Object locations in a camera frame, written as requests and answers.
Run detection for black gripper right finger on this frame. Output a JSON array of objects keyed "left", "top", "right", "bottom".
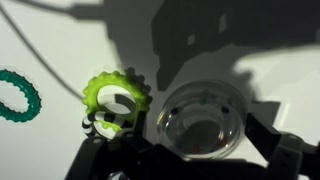
[{"left": 244, "top": 112, "right": 320, "bottom": 180}]

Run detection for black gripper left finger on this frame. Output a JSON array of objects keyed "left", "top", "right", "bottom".
[{"left": 64, "top": 109, "right": 168, "bottom": 180}]

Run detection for clear plastic ring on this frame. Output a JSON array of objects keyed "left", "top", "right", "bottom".
[{"left": 156, "top": 78, "right": 249, "bottom": 161}]

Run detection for small black white striped ring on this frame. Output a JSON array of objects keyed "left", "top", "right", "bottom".
[{"left": 81, "top": 93, "right": 138, "bottom": 140}]

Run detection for lime green bumpy ring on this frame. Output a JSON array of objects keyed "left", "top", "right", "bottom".
[{"left": 81, "top": 70, "right": 152, "bottom": 133}]

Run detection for teal bumpy ring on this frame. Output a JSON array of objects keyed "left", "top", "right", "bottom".
[{"left": 0, "top": 68, "right": 43, "bottom": 124}]

